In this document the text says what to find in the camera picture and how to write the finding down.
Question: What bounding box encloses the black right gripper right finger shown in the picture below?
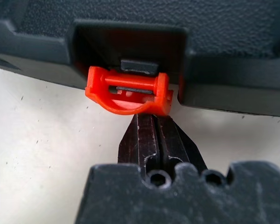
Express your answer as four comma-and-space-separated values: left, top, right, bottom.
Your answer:
157, 116, 207, 175

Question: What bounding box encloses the black plastic tool case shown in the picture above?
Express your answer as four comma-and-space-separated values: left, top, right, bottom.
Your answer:
0, 0, 280, 117

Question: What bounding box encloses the orange case latch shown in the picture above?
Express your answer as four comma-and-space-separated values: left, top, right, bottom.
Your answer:
84, 66, 174, 117

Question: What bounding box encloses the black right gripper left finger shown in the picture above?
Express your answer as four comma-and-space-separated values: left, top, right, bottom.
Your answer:
118, 113, 164, 175

